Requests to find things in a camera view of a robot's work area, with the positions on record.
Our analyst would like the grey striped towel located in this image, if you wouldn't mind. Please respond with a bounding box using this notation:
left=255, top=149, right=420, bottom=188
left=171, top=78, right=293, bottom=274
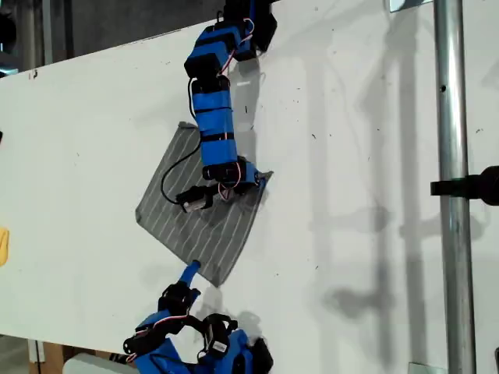
left=135, top=121, right=274, bottom=288

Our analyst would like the white box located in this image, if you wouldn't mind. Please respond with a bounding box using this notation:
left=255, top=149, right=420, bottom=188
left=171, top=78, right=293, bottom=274
left=62, top=352, right=140, bottom=374

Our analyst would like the brown wooden board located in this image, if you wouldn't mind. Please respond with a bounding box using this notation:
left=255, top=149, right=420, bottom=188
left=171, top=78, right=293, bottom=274
left=27, top=339, right=98, bottom=374

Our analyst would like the yellow object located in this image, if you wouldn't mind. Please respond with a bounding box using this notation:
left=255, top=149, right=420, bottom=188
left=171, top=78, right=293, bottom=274
left=0, top=227, right=10, bottom=268

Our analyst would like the black clamp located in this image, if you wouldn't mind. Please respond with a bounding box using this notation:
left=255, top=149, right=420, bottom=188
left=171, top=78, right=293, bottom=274
left=430, top=165, right=499, bottom=206

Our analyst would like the black camera box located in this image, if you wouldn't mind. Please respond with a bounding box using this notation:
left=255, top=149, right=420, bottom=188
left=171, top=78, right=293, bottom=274
left=202, top=313, right=239, bottom=358
left=175, top=185, right=214, bottom=213

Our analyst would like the black camera cable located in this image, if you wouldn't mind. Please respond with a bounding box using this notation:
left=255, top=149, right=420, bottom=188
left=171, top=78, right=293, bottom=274
left=160, top=76, right=203, bottom=204

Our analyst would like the steel post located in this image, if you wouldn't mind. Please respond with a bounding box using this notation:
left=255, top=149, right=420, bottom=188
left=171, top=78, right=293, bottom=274
left=433, top=0, right=477, bottom=374

